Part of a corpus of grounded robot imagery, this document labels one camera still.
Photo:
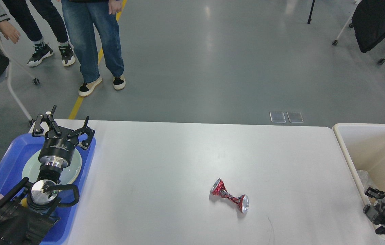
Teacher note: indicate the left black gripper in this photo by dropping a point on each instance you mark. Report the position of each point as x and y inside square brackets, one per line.
[57, 149]

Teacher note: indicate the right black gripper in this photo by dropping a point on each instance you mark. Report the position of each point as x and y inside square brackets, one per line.
[376, 213]

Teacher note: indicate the large foil tray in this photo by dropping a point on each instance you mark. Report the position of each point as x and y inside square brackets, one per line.
[366, 180]

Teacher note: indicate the green ceramic plate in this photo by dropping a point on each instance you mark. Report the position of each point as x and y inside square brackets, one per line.
[31, 168]

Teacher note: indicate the teal ceramic mug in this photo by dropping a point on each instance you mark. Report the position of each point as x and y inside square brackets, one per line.
[24, 202]

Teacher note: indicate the crushed red soda can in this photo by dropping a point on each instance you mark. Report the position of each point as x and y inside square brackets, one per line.
[220, 190]

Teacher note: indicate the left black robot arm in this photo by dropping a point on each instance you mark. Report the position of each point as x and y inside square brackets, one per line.
[27, 211]

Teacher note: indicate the beige plastic bin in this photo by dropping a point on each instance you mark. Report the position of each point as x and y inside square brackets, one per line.
[363, 146]

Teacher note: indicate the blue plastic tray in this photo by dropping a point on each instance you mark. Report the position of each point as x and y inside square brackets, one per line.
[11, 166]

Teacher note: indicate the person in blue jeans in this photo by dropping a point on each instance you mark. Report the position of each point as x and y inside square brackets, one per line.
[84, 17]

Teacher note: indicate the white office chair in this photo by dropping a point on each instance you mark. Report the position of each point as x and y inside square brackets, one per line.
[9, 76]

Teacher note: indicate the chair with black jacket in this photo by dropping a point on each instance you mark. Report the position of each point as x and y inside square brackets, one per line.
[368, 22]

